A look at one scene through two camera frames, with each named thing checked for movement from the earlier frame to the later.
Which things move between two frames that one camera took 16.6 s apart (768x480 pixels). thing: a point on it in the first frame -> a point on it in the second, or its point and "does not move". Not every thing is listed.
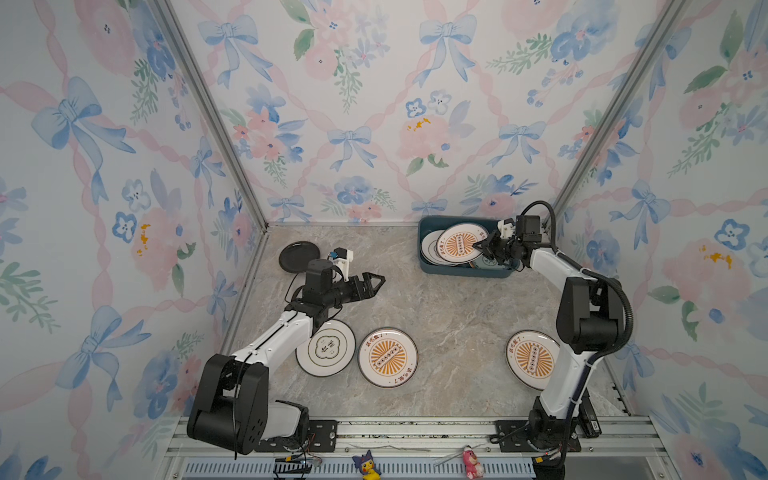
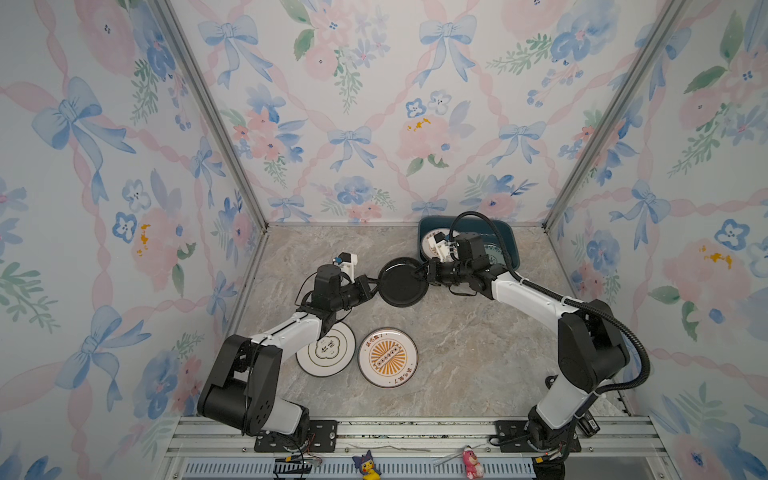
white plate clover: x=328 y=351 does not move
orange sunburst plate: x=532 y=356 -> x=429 y=241
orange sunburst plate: x=387 y=357 does not move
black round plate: x=295 y=256 -> x=397 y=284
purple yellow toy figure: x=366 y=466 does not move
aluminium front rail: x=374 y=448 does not move
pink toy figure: x=473 y=470 does not move
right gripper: x=487 y=245 -> x=433 y=271
